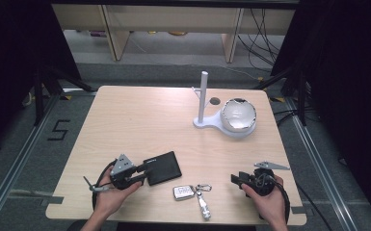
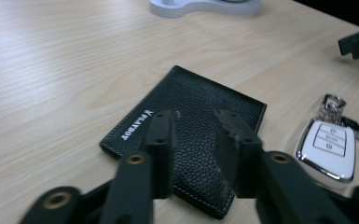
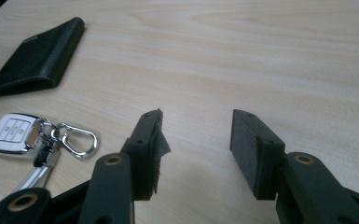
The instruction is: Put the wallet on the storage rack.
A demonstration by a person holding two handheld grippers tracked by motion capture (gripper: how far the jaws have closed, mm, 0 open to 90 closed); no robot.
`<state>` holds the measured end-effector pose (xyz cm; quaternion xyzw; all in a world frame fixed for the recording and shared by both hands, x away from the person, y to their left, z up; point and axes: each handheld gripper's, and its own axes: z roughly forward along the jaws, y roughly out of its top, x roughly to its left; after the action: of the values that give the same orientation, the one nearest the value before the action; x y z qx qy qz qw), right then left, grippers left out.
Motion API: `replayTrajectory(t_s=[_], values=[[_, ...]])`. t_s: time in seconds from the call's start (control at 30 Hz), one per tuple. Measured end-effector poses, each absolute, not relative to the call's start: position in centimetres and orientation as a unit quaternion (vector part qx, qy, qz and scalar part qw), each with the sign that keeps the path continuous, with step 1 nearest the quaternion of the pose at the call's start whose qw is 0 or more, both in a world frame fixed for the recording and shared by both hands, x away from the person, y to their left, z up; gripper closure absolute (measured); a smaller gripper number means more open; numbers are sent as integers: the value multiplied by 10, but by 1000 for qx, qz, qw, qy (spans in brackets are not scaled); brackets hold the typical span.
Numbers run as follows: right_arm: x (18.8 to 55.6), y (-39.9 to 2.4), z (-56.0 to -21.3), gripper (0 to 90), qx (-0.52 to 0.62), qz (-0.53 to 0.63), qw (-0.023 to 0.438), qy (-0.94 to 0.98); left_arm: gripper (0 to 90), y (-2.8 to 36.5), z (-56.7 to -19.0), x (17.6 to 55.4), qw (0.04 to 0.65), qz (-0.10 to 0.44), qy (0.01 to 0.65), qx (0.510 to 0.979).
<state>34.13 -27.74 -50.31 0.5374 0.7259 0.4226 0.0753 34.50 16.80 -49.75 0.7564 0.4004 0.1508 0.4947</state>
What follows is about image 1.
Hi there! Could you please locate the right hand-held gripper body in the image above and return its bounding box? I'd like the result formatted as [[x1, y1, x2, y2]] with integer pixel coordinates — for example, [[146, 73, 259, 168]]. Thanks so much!
[[250, 161, 291, 197]]

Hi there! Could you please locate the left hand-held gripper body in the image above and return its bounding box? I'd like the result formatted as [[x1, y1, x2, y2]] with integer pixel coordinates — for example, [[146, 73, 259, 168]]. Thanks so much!
[[109, 153, 144, 191]]

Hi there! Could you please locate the black leather wallet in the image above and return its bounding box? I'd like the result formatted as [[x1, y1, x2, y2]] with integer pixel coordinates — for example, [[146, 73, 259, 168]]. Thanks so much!
[[143, 150, 183, 187]]

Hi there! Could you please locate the silver car key fob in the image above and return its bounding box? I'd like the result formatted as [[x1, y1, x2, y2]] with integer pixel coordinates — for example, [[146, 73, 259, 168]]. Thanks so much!
[[172, 184, 197, 202]]

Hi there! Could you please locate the white bowl silver inside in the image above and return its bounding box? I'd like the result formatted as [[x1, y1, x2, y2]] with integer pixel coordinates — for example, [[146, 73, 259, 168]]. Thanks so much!
[[220, 97, 258, 135]]

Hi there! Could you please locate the person's right hand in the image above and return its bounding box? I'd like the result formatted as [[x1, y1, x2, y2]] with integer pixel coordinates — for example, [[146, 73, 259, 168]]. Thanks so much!
[[240, 174, 287, 223]]

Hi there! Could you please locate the person's left hand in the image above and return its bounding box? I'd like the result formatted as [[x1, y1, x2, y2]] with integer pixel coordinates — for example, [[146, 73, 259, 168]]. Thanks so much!
[[93, 166, 145, 219]]

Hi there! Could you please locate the black metal stand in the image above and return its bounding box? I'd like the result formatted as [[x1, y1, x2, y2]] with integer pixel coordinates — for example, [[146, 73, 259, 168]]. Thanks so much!
[[32, 62, 94, 127], [253, 62, 310, 127]]

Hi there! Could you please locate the black curtain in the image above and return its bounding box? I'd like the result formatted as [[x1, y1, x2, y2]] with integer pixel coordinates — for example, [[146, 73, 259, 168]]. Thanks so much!
[[270, 0, 371, 222], [0, 0, 82, 160]]

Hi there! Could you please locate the beige wooden desk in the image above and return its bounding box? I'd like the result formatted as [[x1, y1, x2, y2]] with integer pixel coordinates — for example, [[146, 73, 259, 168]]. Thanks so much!
[[51, 3, 297, 64]]

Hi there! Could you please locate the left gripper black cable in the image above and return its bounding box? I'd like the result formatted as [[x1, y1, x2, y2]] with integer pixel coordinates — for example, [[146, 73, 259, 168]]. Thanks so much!
[[91, 158, 119, 213]]

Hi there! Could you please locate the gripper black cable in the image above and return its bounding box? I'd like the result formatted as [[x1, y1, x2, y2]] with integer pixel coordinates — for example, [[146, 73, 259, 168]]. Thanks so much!
[[257, 172, 291, 224], [91, 158, 119, 213]]

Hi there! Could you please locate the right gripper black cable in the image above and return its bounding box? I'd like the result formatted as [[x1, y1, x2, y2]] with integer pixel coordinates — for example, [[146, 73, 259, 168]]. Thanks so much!
[[257, 172, 291, 224]]

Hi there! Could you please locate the grey cable plug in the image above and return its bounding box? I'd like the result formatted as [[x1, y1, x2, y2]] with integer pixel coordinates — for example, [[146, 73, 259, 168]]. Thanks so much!
[[83, 175, 108, 193]]

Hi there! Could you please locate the black floor cable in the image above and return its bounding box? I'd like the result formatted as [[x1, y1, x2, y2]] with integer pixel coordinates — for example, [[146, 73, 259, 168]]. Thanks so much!
[[294, 181, 334, 231]]

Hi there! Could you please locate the aluminium floor rail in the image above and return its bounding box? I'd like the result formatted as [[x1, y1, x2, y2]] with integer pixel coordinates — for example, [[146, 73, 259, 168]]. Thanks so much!
[[283, 95, 362, 231], [0, 93, 62, 231]]

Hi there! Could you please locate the white stand with post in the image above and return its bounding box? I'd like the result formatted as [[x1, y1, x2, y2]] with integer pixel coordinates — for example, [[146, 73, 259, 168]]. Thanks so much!
[[191, 70, 258, 140]]

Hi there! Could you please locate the bundle of black cables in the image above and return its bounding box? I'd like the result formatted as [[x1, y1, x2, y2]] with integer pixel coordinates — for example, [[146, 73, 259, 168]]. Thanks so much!
[[236, 8, 286, 72]]

